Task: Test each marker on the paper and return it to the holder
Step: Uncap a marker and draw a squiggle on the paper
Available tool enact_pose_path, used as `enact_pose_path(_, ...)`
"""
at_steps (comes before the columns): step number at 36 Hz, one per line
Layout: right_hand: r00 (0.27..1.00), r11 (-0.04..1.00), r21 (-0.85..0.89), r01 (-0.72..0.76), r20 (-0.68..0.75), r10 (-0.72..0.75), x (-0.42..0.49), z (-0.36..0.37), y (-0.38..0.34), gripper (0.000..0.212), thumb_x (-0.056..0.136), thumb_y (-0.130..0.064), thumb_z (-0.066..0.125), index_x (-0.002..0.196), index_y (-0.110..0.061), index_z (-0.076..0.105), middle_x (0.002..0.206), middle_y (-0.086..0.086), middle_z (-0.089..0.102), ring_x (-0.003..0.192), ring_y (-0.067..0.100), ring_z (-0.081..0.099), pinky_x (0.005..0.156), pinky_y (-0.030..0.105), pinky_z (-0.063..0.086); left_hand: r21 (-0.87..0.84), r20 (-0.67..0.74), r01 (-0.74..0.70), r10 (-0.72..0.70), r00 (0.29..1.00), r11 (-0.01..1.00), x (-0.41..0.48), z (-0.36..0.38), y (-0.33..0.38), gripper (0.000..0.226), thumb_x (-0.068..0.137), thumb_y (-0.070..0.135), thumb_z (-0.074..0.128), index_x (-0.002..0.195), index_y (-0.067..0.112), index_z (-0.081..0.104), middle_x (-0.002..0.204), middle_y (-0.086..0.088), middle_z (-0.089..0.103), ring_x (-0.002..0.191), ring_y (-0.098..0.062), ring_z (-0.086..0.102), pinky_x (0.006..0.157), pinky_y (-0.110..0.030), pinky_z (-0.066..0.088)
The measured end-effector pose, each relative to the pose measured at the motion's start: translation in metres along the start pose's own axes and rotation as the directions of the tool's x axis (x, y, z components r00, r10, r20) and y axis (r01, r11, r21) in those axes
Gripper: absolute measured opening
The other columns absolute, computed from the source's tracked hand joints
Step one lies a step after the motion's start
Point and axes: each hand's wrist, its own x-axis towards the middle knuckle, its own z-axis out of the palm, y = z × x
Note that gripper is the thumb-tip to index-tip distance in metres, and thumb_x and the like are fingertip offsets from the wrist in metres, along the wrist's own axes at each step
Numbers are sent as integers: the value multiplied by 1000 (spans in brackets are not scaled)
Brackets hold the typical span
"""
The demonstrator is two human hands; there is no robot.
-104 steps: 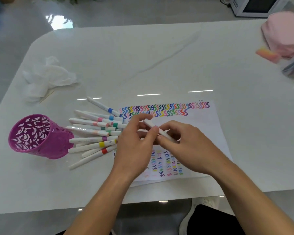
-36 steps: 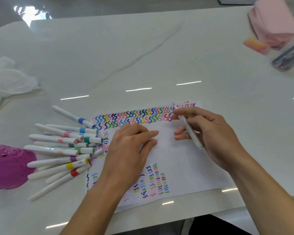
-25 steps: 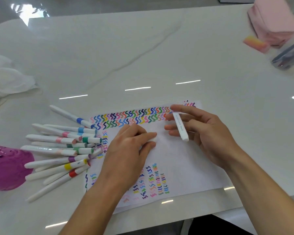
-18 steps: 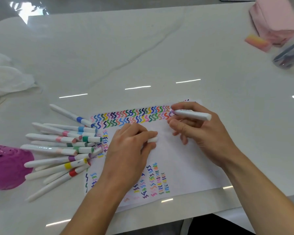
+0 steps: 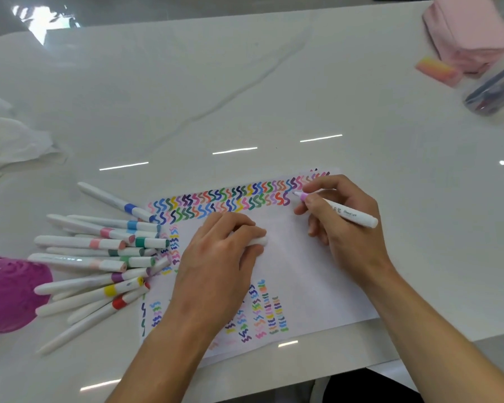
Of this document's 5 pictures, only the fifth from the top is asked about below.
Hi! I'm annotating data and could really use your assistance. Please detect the person's right hand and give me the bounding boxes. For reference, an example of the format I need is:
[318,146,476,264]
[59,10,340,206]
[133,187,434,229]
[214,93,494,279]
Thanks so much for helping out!
[293,174,398,290]

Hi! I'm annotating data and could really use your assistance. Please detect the person's left hand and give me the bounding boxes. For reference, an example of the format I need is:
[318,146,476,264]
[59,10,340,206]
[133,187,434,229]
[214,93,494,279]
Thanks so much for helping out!
[164,212,269,334]

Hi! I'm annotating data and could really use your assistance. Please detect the lilac banded white marker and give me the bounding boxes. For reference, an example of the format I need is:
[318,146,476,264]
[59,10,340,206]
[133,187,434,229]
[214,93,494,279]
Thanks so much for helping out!
[293,190,380,229]

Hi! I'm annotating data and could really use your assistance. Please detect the bunch of white markers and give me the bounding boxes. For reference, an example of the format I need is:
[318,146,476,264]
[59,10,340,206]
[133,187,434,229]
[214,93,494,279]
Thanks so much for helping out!
[27,181,173,357]

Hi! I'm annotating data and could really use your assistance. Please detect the pink perforated pen holder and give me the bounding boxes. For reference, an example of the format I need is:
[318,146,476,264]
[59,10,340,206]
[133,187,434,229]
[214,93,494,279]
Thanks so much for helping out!
[0,254,53,335]

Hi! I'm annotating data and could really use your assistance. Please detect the person's right forearm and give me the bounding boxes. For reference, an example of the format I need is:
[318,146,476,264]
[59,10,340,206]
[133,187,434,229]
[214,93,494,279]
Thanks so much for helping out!
[363,264,504,403]

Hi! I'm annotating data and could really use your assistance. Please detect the person's left forearm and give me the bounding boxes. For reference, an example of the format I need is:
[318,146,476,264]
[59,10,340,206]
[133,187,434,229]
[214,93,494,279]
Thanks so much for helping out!
[105,314,223,403]

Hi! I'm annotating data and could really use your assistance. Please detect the black trousers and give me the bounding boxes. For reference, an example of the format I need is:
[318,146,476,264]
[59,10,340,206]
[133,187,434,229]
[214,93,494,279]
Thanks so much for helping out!
[321,367,425,403]

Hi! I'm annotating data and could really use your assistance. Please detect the pink yellow eraser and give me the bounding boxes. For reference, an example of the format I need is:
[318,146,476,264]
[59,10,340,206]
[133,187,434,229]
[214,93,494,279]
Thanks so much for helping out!
[416,57,463,87]

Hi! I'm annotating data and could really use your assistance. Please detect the bunch of dark pens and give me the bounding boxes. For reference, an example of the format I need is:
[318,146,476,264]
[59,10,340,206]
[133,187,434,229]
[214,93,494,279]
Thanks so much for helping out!
[466,69,504,114]

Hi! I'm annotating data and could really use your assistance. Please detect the crumpled white tissue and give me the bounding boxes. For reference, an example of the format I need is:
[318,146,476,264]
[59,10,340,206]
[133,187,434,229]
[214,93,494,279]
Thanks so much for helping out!
[0,95,68,172]

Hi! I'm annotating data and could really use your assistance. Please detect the pink pencil case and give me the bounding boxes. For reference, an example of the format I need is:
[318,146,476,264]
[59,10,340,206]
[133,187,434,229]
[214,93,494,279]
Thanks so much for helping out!
[422,0,504,76]

